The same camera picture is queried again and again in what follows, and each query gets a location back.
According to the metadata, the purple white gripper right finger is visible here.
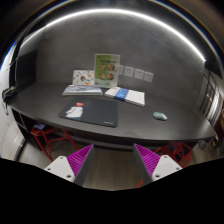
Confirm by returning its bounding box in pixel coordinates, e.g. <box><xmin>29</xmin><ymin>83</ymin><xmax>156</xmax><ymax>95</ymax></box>
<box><xmin>133</xmin><ymin>144</ymin><xmax>182</xmax><ymax>186</ymax></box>

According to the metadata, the red stool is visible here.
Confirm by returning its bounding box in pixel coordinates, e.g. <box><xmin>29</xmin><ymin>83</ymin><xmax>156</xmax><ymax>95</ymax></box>
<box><xmin>30</xmin><ymin>123</ymin><xmax>79</xmax><ymax>161</ymax></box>
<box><xmin>134</xmin><ymin>142</ymin><xmax>194</xmax><ymax>189</ymax></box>

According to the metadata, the black mouse pad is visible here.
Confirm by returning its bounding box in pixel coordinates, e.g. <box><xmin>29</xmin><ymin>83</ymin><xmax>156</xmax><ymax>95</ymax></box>
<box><xmin>59</xmin><ymin>96</ymin><xmax>118</xmax><ymax>127</ymax></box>

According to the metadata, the light green computer mouse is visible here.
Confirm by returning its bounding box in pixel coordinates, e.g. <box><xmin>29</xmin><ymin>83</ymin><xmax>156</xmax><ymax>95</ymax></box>
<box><xmin>153</xmin><ymin>112</ymin><xmax>167</xmax><ymax>121</ymax></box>

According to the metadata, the red stool right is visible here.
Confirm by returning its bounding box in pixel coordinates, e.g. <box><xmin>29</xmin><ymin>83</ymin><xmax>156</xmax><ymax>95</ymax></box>
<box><xmin>134</xmin><ymin>142</ymin><xmax>194</xmax><ymax>189</ymax></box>

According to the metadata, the red stool left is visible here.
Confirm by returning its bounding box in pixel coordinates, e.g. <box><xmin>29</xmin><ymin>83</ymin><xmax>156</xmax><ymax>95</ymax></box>
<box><xmin>30</xmin><ymin>123</ymin><xmax>79</xmax><ymax>161</ymax></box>

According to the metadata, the green standing sign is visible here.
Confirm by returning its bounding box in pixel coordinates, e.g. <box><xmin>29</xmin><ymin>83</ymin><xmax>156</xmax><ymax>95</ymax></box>
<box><xmin>94</xmin><ymin>54</ymin><xmax>120</xmax><ymax>88</ymax></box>

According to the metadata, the grey magazine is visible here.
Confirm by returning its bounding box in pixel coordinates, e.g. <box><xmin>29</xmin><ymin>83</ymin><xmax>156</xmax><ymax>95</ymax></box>
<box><xmin>62</xmin><ymin>85</ymin><xmax>102</xmax><ymax>96</ymax></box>

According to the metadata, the white wall socket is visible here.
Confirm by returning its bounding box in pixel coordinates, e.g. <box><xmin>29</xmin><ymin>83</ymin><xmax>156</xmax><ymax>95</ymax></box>
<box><xmin>124</xmin><ymin>66</ymin><xmax>134</xmax><ymax>77</ymax></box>
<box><xmin>118</xmin><ymin>65</ymin><xmax>124</xmax><ymax>75</ymax></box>
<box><xmin>134</xmin><ymin>69</ymin><xmax>144</xmax><ymax>79</ymax></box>
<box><xmin>144</xmin><ymin>72</ymin><xmax>154</xmax><ymax>82</ymax></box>

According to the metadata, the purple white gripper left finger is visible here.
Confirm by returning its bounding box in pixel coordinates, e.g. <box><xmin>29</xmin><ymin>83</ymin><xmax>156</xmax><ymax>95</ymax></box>
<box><xmin>45</xmin><ymin>144</ymin><xmax>94</xmax><ymax>186</ymax></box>

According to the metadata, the white sticker card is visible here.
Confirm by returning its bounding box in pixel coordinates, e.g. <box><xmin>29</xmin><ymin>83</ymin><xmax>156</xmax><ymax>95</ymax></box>
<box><xmin>73</xmin><ymin>70</ymin><xmax>95</xmax><ymax>85</ymax></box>

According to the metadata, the white book blue band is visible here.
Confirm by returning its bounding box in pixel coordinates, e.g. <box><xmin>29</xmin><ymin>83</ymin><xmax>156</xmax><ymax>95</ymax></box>
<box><xmin>105</xmin><ymin>87</ymin><xmax>145</xmax><ymax>107</ymax></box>

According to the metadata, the curved led light strip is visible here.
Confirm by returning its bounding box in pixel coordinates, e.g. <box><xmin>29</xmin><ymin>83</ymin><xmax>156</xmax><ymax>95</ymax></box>
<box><xmin>21</xmin><ymin>8</ymin><xmax>206</xmax><ymax>62</ymax></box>

